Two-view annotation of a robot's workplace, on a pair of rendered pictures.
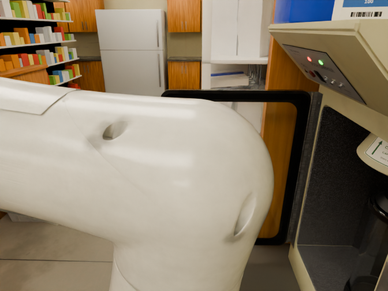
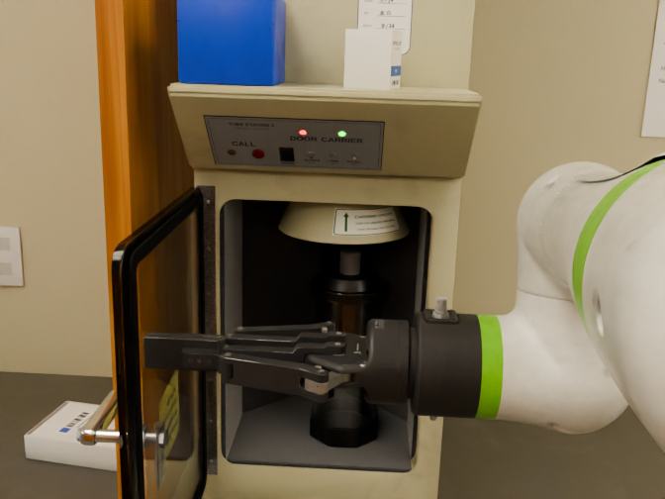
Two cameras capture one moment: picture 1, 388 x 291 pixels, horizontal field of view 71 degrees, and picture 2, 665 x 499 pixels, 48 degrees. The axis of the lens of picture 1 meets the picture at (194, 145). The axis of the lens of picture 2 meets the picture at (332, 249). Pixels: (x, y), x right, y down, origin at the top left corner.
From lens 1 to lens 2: 0.74 m
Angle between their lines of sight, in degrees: 84
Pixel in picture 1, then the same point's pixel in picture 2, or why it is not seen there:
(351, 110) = (306, 190)
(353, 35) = (476, 106)
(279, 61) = (133, 147)
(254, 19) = not seen: outside the picture
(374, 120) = (356, 189)
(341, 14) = (390, 83)
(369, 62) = (464, 126)
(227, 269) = not seen: hidden behind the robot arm
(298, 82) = (146, 178)
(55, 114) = not seen: hidden behind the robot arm
